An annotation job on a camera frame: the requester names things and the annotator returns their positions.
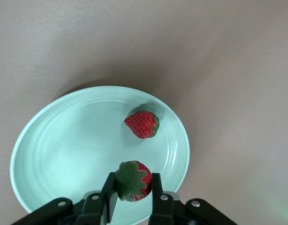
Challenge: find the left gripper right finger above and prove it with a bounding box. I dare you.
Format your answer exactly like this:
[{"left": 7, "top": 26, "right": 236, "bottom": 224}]
[{"left": 148, "top": 172, "right": 237, "bottom": 225}]

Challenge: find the light green round plate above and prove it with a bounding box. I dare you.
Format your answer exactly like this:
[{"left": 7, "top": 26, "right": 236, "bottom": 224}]
[{"left": 9, "top": 86, "right": 190, "bottom": 225}]

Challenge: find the brown table cover cloth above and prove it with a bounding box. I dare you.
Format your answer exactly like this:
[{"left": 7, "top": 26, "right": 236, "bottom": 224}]
[{"left": 0, "top": 0, "right": 288, "bottom": 225}]

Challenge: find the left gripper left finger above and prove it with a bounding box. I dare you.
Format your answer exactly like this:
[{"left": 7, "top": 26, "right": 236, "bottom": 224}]
[{"left": 10, "top": 172, "right": 119, "bottom": 225}]

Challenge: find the red strawberry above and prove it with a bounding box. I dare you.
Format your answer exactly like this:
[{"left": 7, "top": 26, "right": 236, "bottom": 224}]
[
  {"left": 124, "top": 111, "right": 160, "bottom": 139},
  {"left": 114, "top": 160, "right": 153, "bottom": 203}
]

